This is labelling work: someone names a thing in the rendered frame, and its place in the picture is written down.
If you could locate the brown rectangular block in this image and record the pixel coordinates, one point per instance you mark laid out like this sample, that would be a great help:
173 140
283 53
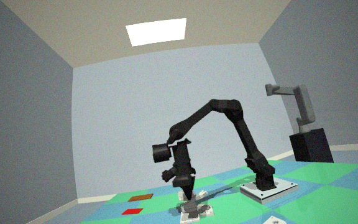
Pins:
141 197

